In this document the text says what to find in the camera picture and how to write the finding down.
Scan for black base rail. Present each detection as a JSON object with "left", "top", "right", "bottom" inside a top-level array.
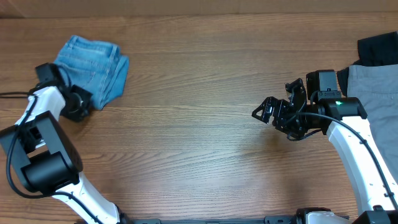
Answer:
[{"left": 120, "top": 215, "right": 297, "bottom": 224}]

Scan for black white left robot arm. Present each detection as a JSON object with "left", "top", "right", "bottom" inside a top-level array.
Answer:
[{"left": 1, "top": 63, "right": 131, "bottom": 223}]

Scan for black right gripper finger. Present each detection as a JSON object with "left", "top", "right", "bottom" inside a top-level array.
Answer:
[
  {"left": 285, "top": 78, "right": 307, "bottom": 108},
  {"left": 251, "top": 96, "right": 278, "bottom": 124}
]

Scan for brown cardboard back panel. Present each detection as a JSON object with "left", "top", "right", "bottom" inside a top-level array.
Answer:
[{"left": 1, "top": 0, "right": 397, "bottom": 18}]

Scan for grey folded trousers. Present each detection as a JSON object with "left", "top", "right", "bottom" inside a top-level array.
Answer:
[{"left": 348, "top": 65, "right": 398, "bottom": 180}]

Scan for black folded garment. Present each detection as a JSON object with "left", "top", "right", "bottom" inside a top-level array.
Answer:
[{"left": 337, "top": 31, "right": 397, "bottom": 96}]

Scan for light blue denim jeans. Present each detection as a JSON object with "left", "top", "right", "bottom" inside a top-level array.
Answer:
[{"left": 54, "top": 35, "right": 129, "bottom": 110}]

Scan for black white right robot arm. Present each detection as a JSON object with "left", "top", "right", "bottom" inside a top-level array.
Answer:
[{"left": 252, "top": 70, "right": 397, "bottom": 223}]

